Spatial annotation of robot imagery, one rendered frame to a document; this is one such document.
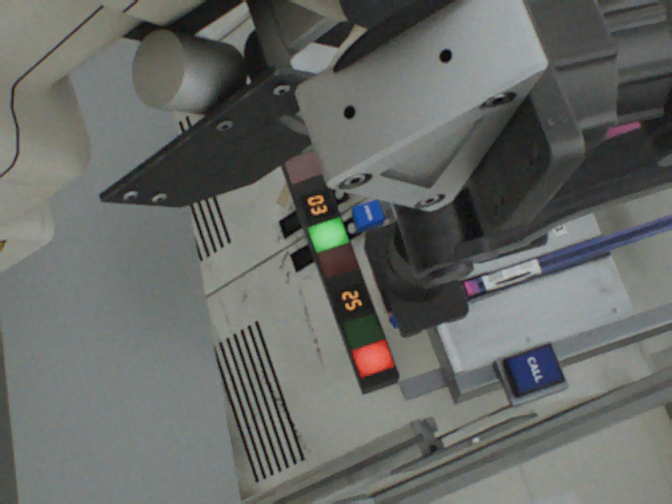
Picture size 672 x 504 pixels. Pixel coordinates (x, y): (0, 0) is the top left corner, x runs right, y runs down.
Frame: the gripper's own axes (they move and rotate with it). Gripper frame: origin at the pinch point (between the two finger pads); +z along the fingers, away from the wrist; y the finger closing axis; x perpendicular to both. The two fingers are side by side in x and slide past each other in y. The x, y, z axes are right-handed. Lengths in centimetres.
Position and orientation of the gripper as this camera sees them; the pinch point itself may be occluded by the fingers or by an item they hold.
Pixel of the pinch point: (408, 299)
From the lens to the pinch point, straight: 124.9
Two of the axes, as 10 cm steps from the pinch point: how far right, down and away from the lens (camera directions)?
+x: -9.4, 3.1, -1.2
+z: -0.3, 3.0, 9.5
